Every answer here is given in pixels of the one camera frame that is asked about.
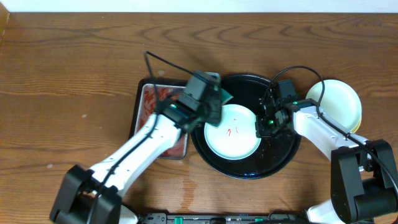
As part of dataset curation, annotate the yellow plate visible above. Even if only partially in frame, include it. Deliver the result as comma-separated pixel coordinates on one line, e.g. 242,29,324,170
351,118,362,133

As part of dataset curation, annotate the pale green plate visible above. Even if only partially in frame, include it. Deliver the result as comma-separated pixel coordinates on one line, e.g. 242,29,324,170
320,80,362,131

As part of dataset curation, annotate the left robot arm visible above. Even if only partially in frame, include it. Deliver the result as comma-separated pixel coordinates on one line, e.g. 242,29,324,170
50,93,223,223

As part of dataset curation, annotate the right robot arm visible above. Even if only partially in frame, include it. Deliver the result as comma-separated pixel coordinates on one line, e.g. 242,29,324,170
256,98,397,223

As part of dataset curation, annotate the light blue plate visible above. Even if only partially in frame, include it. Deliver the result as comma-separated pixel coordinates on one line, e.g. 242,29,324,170
204,104,261,161

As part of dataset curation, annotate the black rectangular wash tray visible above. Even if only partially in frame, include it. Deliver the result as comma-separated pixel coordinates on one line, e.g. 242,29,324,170
129,78,188,160

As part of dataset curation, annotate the green scrub sponge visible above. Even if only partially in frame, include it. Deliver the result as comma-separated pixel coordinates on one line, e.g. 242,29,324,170
220,89,233,106

